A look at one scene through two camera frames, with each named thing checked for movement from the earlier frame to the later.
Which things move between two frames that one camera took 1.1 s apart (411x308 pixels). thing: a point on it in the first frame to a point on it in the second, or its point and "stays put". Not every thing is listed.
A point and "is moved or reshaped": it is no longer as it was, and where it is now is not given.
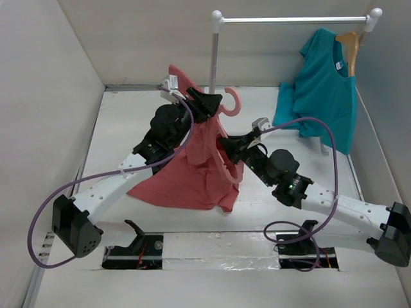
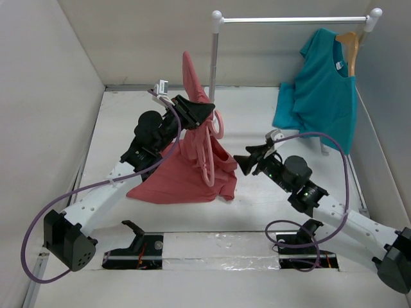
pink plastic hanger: (218, 160) to (212, 134)
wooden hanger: (351, 40) stays put
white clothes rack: (217, 19) stays put
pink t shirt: (189, 179) is moved or reshaped
